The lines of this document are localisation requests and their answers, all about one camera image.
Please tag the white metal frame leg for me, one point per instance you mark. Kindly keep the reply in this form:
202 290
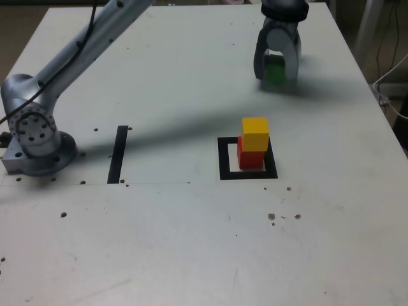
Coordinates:
366 28

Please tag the black tape strip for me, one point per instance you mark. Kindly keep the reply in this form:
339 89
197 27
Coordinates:
117 156

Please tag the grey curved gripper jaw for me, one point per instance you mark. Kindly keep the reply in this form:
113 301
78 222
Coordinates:
291 54
259 57

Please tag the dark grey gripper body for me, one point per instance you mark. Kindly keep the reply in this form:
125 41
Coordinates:
282 24

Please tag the green cube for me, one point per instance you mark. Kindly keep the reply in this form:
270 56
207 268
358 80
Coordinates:
274 71

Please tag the yellow cube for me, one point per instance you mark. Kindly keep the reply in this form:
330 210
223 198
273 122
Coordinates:
255 135

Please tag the red cube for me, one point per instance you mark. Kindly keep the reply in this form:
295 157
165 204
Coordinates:
252 159

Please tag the black tape square outline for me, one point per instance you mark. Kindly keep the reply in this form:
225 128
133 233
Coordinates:
223 159

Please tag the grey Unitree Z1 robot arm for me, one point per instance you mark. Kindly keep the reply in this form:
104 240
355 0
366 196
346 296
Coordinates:
35 150

